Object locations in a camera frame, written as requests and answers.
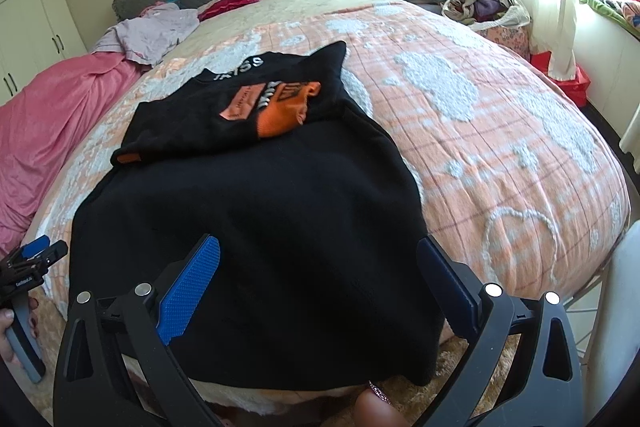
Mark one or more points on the pink duvet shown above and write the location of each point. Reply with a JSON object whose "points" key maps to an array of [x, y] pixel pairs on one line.
{"points": [[60, 122]]}

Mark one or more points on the person's right hand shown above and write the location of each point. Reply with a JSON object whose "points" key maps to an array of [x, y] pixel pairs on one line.
{"points": [[375, 409]]}

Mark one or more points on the red folded garment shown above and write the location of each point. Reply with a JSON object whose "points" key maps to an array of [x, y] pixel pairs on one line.
{"points": [[230, 3]]}

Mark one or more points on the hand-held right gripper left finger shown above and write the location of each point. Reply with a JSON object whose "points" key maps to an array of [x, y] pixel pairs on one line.
{"points": [[190, 289]]}

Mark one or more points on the black sweater with orange cuffs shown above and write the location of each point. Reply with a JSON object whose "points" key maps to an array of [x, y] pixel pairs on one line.
{"points": [[250, 207]]}

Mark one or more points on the person's left hand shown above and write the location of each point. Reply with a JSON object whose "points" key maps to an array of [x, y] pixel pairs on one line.
{"points": [[7, 337]]}

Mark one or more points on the cream wardrobe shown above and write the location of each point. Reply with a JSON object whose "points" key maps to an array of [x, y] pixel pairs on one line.
{"points": [[30, 22]]}

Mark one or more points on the peach checked blanket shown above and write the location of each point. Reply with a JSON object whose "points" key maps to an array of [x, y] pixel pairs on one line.
{"points": [[475, 132]]}

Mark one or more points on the red bag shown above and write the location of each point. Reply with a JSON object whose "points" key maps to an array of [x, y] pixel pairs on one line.
{"points": [[575, 87]]}

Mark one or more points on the floral cloth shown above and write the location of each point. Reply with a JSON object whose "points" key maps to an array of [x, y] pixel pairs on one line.
{"points": [[615, 9]]}

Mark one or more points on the pink floral box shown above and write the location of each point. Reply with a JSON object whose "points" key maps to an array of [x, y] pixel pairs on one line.
{"points": [[510, 39]]}

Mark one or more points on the beige fluffy blanket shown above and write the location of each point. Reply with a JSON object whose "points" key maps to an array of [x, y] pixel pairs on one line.
{"points": [[300, 409]]}

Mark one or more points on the lilac crumpled garment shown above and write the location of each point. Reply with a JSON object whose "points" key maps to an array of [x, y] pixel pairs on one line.
{"points": [[150, 29]]}

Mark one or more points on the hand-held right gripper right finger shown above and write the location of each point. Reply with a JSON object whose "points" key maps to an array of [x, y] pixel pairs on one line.
{"points": [[450, 287]]}

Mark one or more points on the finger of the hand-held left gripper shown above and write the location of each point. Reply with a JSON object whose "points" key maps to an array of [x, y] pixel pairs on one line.
{"points": [[50, 255], [32, 249]]}

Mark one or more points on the white bag of clothes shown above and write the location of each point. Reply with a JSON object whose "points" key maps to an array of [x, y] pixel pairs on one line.
{"points": [[487, 7]]}

